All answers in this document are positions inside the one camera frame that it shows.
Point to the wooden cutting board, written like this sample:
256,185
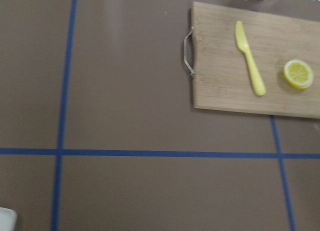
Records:
222,81

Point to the yellow plastic knife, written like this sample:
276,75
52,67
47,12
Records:
257,82

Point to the yellow lemon slices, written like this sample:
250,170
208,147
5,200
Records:
298,74

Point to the white rectangular tray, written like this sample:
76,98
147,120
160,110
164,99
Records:
8,219

